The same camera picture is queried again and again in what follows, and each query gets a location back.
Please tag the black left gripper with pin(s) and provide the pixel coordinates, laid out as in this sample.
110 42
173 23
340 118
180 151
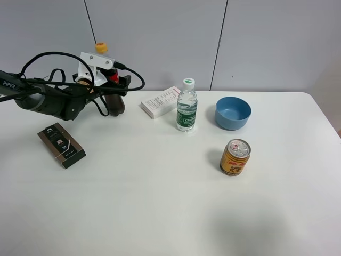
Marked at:
83 93

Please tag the cola bottle yellow cap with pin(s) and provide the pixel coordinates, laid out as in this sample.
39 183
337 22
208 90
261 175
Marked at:
114 102

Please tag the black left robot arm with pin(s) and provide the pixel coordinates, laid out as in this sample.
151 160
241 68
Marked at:
55 97

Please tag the white medicine box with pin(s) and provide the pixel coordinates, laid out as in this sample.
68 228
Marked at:
162 103

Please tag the brown coffee capsule box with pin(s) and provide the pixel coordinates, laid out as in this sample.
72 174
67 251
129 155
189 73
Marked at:
66 150

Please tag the clear water bottle green label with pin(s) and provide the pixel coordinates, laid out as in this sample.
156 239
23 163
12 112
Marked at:
187 103

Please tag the blue plastic bowl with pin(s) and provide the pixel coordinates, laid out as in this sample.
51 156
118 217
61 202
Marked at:
232 113

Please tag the gold energy drink can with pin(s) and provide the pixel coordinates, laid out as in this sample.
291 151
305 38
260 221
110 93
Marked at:
235 156

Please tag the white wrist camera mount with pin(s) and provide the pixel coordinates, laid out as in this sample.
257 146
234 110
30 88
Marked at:
95 63

